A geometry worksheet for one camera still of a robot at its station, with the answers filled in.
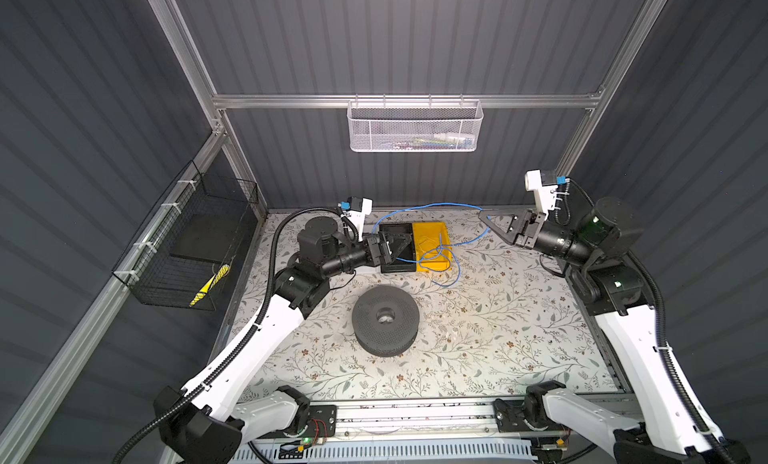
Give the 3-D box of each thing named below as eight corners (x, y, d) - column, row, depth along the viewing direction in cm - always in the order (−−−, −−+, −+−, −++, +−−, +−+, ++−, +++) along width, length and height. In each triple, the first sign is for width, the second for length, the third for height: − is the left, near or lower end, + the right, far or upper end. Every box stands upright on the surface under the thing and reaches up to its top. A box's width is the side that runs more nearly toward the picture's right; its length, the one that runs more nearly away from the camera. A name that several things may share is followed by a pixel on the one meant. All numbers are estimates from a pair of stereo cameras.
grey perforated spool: (352, 356, 86) (349, 348, 80) (357, 296, 98) (355, 286, 93) (419, 356, 86) (421, 348, 80) (415, 296, 98) (417, 285, 93)
